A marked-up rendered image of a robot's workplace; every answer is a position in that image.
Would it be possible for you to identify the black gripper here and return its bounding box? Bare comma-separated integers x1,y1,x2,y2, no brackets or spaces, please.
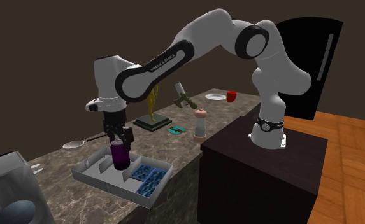
102,109,135,147

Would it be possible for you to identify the purple jar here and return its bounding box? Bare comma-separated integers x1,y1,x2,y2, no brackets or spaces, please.
110,138,131,171

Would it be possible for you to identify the yellow statue on dark base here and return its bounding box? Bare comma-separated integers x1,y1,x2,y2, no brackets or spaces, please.
132,85,173,133

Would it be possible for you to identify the white divided tray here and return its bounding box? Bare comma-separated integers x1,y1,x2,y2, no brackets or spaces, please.
71,145,175,210

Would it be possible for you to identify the small teal dish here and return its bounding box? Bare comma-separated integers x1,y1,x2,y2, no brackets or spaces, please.
168,125,187,136

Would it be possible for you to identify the clear mill with tan caps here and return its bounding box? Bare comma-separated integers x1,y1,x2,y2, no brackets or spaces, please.
192,108,209,143

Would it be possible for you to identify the white plate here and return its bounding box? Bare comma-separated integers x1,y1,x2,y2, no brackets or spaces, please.
204,93,227,102

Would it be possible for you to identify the grey appliance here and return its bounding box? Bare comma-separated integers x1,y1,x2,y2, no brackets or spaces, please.
0,151,56,224

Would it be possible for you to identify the red cup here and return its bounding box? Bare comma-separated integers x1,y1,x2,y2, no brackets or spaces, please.
226,90,238,104

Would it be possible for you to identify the dark robot stand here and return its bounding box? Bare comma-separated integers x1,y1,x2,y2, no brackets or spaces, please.
197,116,329,224

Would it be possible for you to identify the black refrigerator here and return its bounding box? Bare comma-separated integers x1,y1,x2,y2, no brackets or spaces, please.
275,17,344,122

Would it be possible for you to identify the silver spoon with black handle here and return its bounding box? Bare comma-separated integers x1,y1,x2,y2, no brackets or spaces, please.
62,133,109,152

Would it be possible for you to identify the olive tool with white handle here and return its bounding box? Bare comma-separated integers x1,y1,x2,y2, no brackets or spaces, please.
173,81,199,110

